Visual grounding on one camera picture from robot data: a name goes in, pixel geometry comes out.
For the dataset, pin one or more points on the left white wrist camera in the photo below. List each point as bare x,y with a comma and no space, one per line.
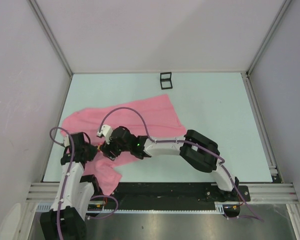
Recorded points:
66,141

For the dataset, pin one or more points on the aluminium frame rail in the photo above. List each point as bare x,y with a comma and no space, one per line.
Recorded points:
257,193
268,150

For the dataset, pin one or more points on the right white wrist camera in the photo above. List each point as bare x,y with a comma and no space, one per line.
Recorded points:
105,131

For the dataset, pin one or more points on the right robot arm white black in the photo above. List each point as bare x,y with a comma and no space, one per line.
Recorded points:
197,150

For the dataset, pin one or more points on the left corner aluminium post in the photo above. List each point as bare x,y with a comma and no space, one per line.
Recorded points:
38,13

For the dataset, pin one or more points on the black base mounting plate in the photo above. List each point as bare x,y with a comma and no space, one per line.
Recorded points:
168,203

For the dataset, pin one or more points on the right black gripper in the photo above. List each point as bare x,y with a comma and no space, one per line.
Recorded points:
106,148

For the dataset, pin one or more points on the right corner aluminium post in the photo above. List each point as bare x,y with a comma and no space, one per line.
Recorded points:
269,35

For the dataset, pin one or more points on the right aluminium frame rail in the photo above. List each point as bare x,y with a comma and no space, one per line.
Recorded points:
268,150

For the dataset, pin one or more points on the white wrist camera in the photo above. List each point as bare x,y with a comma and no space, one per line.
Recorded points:
66,141
105,131

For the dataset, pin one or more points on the pink t-shirt garment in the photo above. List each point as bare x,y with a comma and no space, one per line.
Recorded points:
154,116

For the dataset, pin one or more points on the white slotted cable duct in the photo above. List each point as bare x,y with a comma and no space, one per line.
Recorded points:
218,209

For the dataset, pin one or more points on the front aluminium frame rail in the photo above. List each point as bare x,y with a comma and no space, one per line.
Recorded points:
257,193

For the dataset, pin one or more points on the black square frame stand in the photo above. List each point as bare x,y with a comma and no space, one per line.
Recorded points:
165,80

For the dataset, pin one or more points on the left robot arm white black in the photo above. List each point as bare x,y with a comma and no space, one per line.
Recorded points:
66,216

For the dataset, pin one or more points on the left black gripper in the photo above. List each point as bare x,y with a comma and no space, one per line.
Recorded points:
93,151

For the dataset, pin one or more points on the corner aluminium post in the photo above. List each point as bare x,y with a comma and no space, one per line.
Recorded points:
38,13
269,35

